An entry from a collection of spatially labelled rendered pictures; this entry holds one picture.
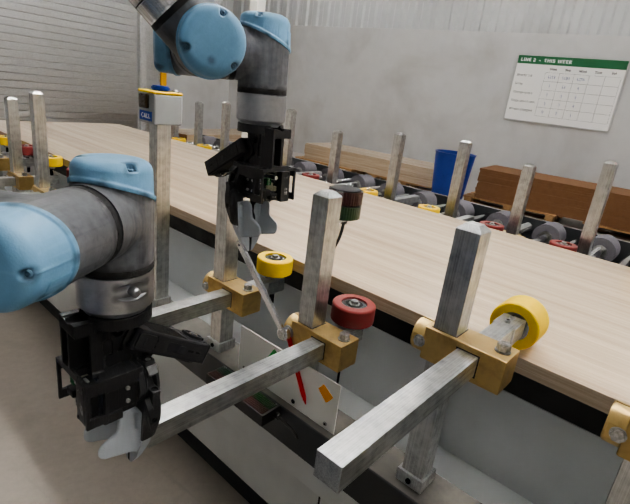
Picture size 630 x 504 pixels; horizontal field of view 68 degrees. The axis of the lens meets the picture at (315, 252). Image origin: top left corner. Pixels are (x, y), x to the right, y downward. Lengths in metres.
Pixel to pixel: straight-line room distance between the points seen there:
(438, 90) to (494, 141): 1.27
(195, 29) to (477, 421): 0.80
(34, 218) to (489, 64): 7.95
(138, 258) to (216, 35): 0.25
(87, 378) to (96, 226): 0.19
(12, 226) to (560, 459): 0.86
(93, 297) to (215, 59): 0.28
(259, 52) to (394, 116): 8.02
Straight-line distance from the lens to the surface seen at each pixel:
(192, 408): 0.65
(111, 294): 0.49
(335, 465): 0.45
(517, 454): 0.98
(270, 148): 0.72
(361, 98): 9.06
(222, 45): 0.56
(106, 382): 0.53
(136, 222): 0.46
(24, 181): 2.02
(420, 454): 0.79
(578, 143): 7.82
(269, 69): 0.72
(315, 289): 0.80
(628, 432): 0.64
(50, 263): 0.38
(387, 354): 1.03
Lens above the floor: 1.26
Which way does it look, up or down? 19 degrees down
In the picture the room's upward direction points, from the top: 7 degrees clockwise
